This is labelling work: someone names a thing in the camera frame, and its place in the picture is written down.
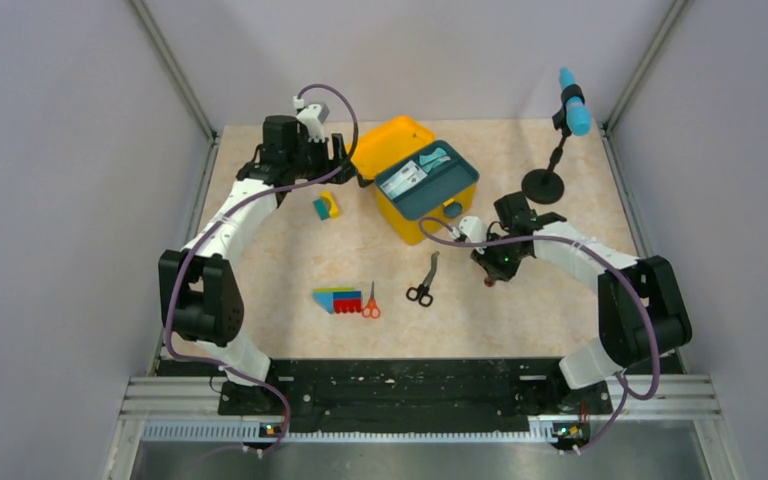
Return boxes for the orange handled scissors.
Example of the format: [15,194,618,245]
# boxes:
[361,281,381,319]

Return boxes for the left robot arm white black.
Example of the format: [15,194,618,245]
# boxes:
[158,115,356,414]

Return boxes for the yellow plastic medicine box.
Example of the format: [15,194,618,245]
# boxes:
[352,116,480,245]

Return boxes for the white blue wipe sachets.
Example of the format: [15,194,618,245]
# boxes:
[380,161,427,199]

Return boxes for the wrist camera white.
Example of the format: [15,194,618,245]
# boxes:
[293,96,330,143]
[452,216,488,245]

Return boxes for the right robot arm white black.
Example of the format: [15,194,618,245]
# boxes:
[457,194,692,412]

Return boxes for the teal divided tray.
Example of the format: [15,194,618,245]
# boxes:
[374,140,480,221]

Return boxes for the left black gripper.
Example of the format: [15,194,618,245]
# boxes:
[287,131,357,184]

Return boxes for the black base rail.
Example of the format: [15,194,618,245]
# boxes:
[218,358,613,434]

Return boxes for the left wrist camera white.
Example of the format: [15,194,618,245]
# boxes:
[293,96,330,143]

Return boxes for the blue microphone on stand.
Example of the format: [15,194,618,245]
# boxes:
[521,67,592,205]

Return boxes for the black handled scissors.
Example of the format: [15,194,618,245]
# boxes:
[405,251,439,307]

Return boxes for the light blue plaster strip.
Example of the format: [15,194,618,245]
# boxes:
[421,156,451,175]

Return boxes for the colourful stacked card pack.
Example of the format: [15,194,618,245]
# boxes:
[312,288,364,314]

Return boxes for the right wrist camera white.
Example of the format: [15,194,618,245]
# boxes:
[452,216,488,245]

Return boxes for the yellow teal tape roll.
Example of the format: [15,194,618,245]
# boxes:
[312,190,342,221]

